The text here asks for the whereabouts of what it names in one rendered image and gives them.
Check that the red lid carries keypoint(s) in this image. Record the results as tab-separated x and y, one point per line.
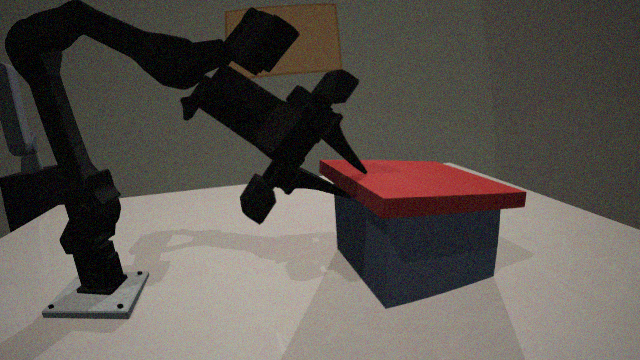
418	188

